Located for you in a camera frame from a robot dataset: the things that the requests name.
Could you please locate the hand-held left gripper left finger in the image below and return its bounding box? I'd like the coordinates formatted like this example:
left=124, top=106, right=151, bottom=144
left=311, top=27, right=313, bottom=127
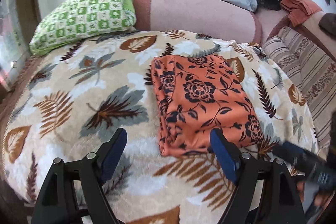
left=31, top=127, right=128, bottom=224

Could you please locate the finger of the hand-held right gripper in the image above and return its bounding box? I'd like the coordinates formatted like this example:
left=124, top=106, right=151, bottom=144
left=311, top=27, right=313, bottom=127
left=273, top=141, right=315, bottom=170

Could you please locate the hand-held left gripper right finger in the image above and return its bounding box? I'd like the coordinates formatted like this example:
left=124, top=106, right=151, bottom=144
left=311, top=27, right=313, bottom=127
left=209, top=128, right=306, bottom=224

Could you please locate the orange floral cloth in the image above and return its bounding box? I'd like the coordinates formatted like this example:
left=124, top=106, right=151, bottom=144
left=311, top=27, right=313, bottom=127
left=150, top=55, right=264, bottom=157

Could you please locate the leaf print blanket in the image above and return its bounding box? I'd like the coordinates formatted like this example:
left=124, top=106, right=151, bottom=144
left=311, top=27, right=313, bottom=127
left=0, top=28, right=319, bottom=224

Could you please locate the striped sofa cushion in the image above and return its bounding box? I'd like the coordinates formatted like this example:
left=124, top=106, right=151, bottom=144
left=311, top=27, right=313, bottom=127
left=262, top=27, right=336, bottom=148

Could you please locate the dark brown cloth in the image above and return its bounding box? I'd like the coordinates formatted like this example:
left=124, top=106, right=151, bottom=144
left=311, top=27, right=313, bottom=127
left=318, top=12, right=336, bottom=39

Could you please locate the green patterned pillow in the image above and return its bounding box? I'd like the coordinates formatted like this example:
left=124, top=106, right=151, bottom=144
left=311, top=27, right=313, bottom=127
left=29, top=0, right=137, bottom=56

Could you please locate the plain orange cloth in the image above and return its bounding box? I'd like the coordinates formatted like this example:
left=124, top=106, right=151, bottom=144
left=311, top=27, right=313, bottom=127
left=280, top=0, right=324, bottom=28

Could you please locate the pink bolster cushion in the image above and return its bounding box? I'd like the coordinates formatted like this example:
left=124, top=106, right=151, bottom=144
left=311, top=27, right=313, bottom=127
left=133, top=0, right=263, bottom=44

